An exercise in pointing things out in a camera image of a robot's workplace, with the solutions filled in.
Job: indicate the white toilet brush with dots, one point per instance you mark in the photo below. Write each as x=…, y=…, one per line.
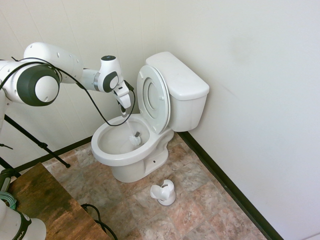
x=135, y=140

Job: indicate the black camera tripod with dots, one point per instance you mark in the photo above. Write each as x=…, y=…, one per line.
x=37, y=143

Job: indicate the dark green cylinder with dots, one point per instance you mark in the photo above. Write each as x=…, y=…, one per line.
x=5, y=180

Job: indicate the brown wooden table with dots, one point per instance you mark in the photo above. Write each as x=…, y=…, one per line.
x=50, y=200

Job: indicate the white toilet tank lid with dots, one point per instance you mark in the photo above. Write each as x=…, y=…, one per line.
x=180, y=75

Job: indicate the white toilet tank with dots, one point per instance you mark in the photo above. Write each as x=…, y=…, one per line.
x=187, y=115

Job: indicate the white toilet seat cover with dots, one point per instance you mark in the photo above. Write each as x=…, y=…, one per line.
x=153, y=96

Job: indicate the white toilet bowl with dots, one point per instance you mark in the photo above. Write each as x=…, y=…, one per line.
x=130, y=167

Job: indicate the black wall baseboard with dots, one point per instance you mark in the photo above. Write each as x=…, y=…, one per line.
x=85, y=140
x=220, y=172

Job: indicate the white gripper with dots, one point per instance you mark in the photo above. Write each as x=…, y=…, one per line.
x=123, y=97

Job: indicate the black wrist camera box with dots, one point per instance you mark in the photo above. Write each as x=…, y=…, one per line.
x=129, y=86

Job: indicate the white toilet brush holder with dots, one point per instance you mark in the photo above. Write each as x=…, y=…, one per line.
x=165, y=197

